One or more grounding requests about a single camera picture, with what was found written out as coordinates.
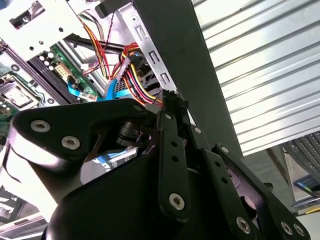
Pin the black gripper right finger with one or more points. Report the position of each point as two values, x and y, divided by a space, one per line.
225 175

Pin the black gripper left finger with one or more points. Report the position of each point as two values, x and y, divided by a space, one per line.
50 140

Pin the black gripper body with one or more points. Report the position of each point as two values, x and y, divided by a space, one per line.
112 212

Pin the hard disk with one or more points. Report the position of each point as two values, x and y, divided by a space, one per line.
107 158

